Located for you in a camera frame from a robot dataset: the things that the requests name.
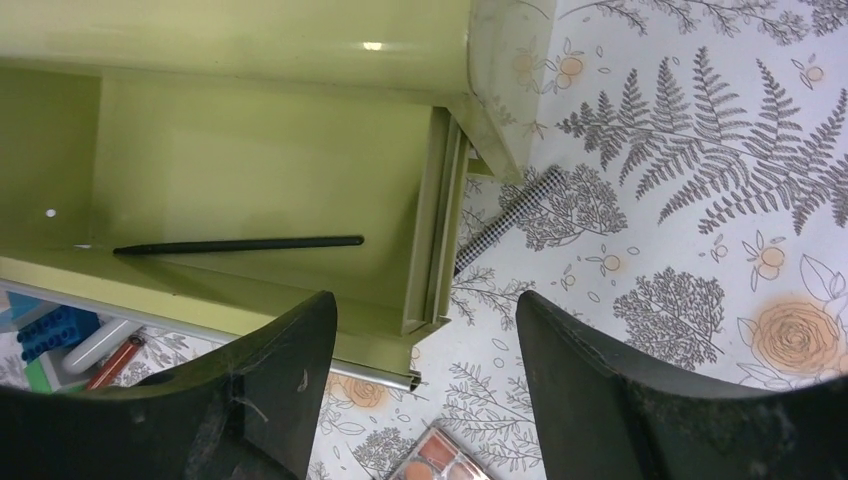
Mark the red brown eyeliner pencil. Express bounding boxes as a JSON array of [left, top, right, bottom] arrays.
[[84, 334, 145, 390]]

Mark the black makeup brush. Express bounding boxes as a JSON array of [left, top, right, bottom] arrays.
[[112, 235, 365, 256]]

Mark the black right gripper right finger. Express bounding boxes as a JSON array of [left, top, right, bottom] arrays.
[[516, 291, 847, 479]]

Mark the green drawer cabinet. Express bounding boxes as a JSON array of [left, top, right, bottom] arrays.
[[1, 1, 556, 391]]

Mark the grey makeup tube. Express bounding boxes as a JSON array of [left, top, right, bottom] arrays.
[[61, 318, 142, 375]]

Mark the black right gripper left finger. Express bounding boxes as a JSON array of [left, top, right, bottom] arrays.
[[1, 291, 337, 479]]

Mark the blue toy brick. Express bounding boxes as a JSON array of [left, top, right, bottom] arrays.
[[16, 306, 100, 364]]

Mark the green toy brick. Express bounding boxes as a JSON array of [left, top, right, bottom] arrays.
[[24, 349, 77, 393]]

